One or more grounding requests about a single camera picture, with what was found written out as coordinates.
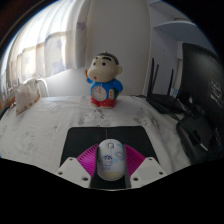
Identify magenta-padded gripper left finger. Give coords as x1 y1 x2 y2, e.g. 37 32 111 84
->
55 143 100 189

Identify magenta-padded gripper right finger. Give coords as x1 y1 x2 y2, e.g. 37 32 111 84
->
123 143 167 189

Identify white cartoon-print computer mouse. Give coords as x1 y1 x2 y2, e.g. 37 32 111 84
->
96 138 127 182

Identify black mouse pad green lines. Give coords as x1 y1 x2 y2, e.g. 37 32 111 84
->
59 125 159 189

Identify white cartoon-print tablecloth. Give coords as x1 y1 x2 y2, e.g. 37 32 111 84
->
0 94 193 174

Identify black monitor stand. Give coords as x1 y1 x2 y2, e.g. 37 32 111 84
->
175 113 214 164

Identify black router with antennas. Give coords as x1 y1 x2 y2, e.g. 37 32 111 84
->
146 57 188 114

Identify cartoon boy figurine clock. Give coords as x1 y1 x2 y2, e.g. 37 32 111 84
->
84 51 124 109

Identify large white conch shell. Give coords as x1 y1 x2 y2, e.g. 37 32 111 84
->
13 77 43 115

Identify white patterned curtain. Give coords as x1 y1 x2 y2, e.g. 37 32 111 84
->
0 0 91 101

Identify white wall shelf unit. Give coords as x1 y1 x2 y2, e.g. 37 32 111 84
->
146 0 204 46

